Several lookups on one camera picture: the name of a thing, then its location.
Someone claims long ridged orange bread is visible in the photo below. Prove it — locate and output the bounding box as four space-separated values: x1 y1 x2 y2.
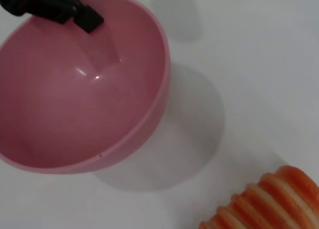
198 165 319 229

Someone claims pink plastic bowl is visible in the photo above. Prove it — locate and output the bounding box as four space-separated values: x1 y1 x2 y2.
0 0 171 175

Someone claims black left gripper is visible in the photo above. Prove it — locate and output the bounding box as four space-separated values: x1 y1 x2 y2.
0 0 105 34

